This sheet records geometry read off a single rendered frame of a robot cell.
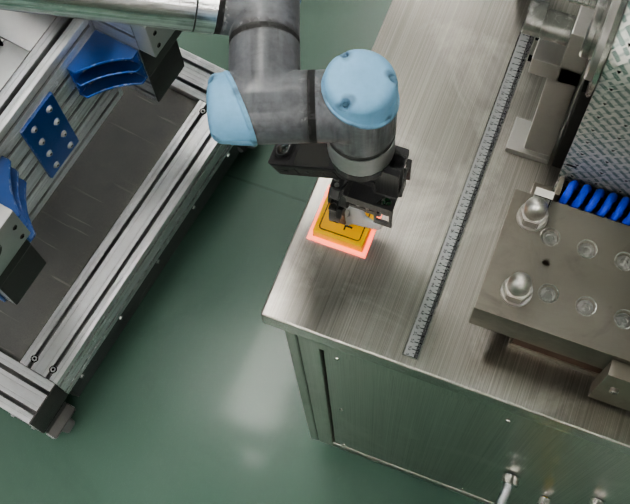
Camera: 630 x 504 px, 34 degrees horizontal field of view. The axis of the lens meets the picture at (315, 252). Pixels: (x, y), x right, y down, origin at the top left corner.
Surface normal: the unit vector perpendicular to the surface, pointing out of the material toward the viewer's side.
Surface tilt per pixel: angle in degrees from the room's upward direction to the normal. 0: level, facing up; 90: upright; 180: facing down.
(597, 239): 0
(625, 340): 0
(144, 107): 0
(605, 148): 90
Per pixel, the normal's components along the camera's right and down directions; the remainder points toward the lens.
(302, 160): -0.51, -0.44
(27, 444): -0.04, -0.36
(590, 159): -0.36, 0.88
